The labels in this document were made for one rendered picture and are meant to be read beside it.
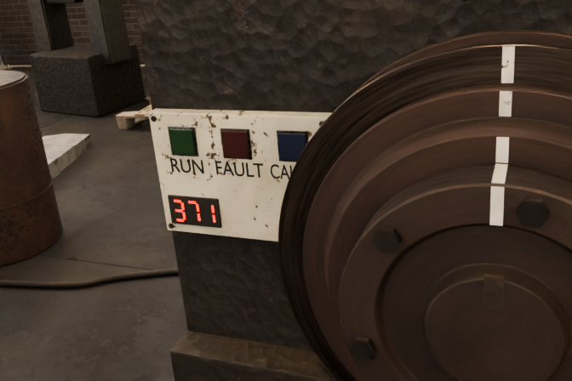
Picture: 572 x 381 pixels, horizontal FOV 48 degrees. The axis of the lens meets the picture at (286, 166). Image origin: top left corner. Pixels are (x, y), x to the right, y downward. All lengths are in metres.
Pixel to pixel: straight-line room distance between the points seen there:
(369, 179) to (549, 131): 0.16
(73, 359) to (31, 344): 0.24
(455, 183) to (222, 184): 0.41
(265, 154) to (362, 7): 0.22
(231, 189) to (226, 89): 0.13
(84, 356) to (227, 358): 1.69
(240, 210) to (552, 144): 0.45
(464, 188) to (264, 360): 0.52
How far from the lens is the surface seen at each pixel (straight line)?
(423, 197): 0.55
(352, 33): 0.77
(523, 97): 0.58
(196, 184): 0.89
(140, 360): 2.54
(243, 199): 0.87
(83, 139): 5.08
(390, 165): 0.59
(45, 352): 2.74
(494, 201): 0.54
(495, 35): 0.65
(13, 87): 3.33
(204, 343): 1.03
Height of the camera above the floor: 1.46
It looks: 20 degrees down
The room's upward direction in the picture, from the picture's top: 5 degrees counter-clockwise
